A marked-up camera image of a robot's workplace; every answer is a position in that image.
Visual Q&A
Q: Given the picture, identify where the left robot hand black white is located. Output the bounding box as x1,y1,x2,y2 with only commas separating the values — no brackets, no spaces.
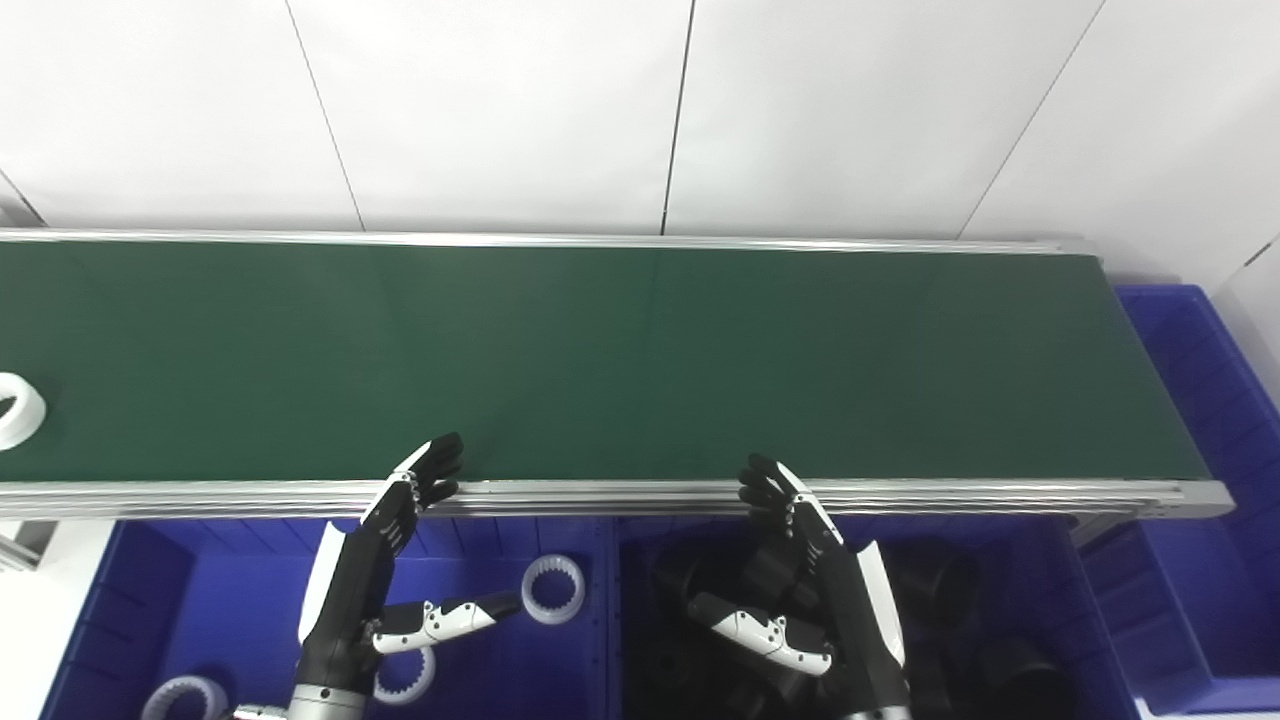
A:
295,432,522,693

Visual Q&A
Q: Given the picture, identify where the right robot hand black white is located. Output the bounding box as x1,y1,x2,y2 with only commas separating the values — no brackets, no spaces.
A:
686,454,912,717

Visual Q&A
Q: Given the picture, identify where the white toothed ring part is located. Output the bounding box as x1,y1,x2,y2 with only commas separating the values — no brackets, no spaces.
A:
521,555,587,626
0,372,48,452
373,645,438,707
140,675,230,720

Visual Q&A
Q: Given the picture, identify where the black cylindrical part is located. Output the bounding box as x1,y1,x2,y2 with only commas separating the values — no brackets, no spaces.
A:
975,638,1073,720
648,552,713,613
888,545,979,626
632,640,701,706

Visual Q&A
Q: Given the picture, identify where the blue bin with white rings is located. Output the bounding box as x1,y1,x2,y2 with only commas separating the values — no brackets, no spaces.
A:
40,515,616,720

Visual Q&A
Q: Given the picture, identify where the blue bin with black parts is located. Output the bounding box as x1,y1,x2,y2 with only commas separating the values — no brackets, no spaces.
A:
605,514,1141,720

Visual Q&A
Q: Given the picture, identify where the empty blue plastic bin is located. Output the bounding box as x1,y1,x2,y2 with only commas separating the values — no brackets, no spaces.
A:
1080,285,1280,716

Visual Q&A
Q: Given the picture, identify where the green conveyor belt aluminium frame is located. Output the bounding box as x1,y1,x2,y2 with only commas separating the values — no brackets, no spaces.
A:
0,228,1236,522

